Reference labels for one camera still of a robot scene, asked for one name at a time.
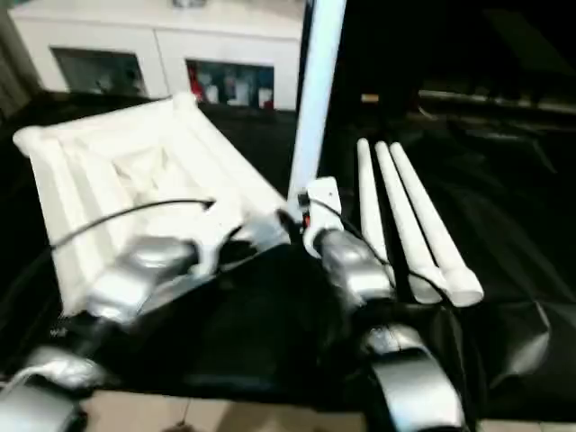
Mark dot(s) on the grey curtain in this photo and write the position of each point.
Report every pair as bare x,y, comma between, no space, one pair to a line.
13,58

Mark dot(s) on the red white bottle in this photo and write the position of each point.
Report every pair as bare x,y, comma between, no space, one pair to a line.
194,85

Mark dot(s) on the white plastic table leg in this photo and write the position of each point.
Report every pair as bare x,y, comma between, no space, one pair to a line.
405,225
317,99
432,225
371,202

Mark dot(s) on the white plastic table top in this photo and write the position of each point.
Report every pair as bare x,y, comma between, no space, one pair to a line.
112,180

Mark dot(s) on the white glass door cabinet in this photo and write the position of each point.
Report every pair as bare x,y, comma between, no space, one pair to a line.
157,40

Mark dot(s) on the black work mat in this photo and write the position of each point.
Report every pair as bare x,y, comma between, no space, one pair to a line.
495,225

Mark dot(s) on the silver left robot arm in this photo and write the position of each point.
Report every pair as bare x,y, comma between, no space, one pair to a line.
135,274

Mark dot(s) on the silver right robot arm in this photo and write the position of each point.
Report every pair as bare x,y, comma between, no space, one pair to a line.
355,270

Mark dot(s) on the small yellow label tag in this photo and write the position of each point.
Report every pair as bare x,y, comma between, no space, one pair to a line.
369,97

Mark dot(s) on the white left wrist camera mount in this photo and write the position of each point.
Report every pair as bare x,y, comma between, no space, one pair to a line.
220,243

